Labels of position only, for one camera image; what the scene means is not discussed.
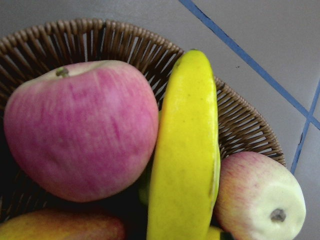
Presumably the red green apple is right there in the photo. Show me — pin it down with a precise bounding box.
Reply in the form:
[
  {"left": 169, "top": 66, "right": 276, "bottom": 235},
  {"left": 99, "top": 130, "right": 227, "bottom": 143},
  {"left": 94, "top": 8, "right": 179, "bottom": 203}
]
[{"left": 3, "top": 60, "right": 158, "bottom": 203}]

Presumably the pink white apple left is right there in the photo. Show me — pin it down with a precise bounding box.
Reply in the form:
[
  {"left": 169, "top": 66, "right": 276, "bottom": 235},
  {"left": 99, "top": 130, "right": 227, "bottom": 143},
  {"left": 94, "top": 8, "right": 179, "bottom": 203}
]
[{"left": 214, "top": 151, "right": 306, "bottom": 240}]

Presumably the small red yellow fruit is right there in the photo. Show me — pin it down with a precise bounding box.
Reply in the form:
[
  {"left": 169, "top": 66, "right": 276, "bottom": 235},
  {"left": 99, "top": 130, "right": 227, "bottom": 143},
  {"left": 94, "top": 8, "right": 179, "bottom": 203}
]
[{"left": 0, "top": 209, "right": 127, "bottom": 240}]

